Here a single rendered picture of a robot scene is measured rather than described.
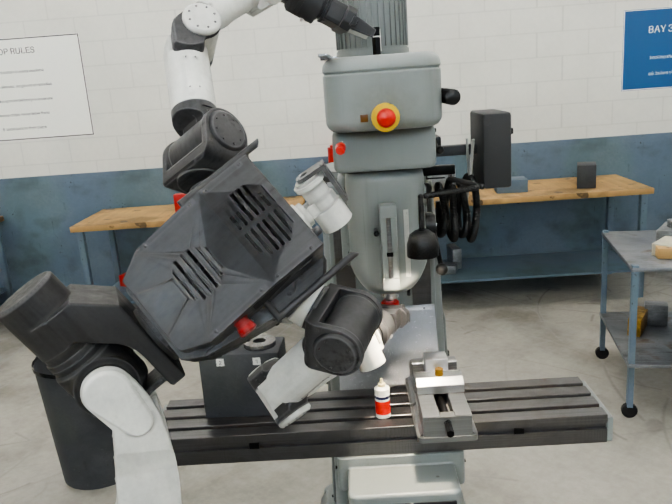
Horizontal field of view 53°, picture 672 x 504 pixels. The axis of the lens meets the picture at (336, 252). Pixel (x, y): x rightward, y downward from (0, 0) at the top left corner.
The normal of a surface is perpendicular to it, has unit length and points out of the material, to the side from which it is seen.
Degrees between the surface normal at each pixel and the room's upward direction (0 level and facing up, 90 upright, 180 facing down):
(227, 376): 90
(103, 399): 90
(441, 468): 0
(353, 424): 0
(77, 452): 94
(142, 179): 90
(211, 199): 65
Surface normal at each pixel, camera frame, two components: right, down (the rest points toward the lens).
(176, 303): -0.17, -0.02
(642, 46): -0.01, 0.25
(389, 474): -0.07, -0.97
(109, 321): 0.35, 0.21
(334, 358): -0.32, 0.45
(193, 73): 0.30, -0.40
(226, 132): 0.71, -0.38
